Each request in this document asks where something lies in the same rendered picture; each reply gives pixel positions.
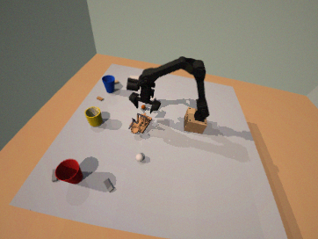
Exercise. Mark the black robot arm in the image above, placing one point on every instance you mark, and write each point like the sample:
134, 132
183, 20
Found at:
193, 67

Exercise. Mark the yellow open cup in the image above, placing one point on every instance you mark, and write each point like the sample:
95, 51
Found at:
94, 117

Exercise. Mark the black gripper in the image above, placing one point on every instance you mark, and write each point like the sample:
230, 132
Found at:
144, 99

